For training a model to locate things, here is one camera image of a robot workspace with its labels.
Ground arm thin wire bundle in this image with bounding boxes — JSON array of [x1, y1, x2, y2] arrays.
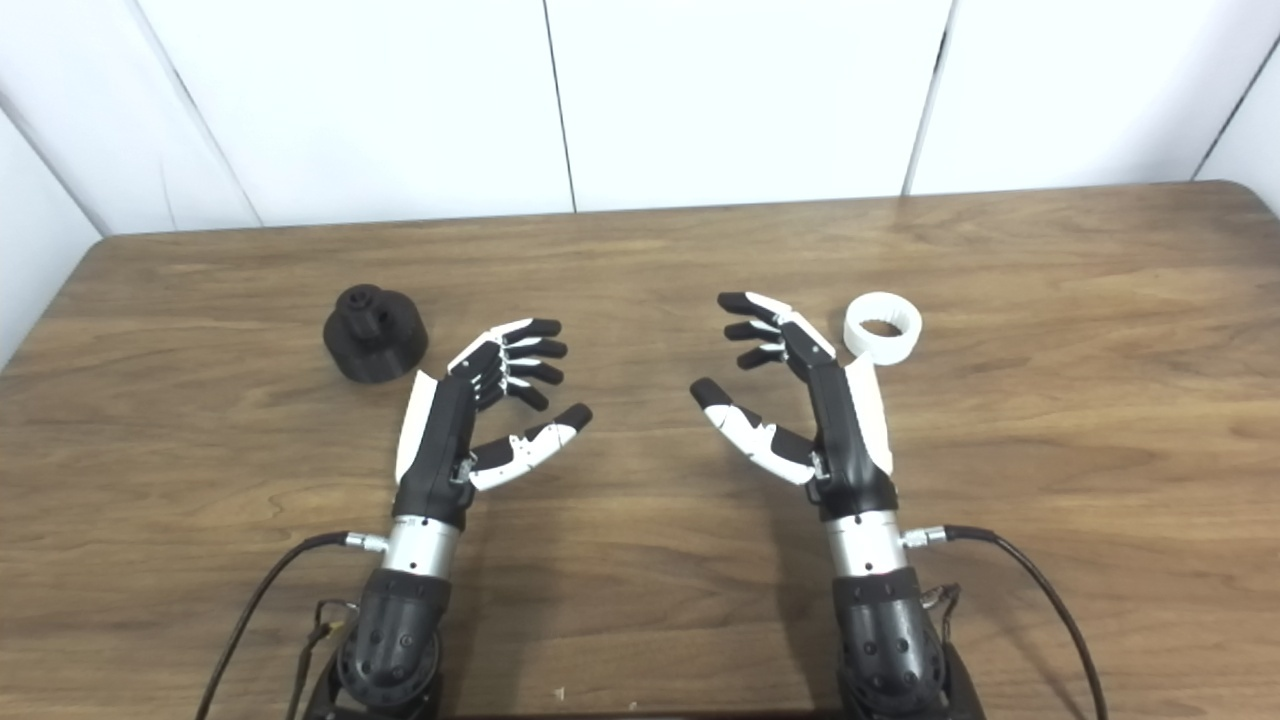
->
[[285, 598, 361, 720], [920, 583, 963, 641]]

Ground white plastic ring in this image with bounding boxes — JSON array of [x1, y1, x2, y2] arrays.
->
[[843, 291, 923, 365]]

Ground right arm thin wire bundle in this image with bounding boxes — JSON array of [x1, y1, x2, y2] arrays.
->
[[920, 583, 963, 641]]

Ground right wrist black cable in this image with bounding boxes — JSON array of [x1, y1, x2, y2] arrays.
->
[[898, 524, 1109, 720]]

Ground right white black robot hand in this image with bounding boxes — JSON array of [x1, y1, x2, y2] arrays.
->
[[689, 291, 899, 523]]

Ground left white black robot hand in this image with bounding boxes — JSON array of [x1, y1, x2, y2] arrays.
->
[[393, 317, 594, 531]]

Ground round black plastic part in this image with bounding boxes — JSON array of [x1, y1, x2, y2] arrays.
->
[[322, 284, 431, 384]]

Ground left arm thin wire bundle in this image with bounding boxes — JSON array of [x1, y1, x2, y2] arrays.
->
[[285, 598, 361, 720]]

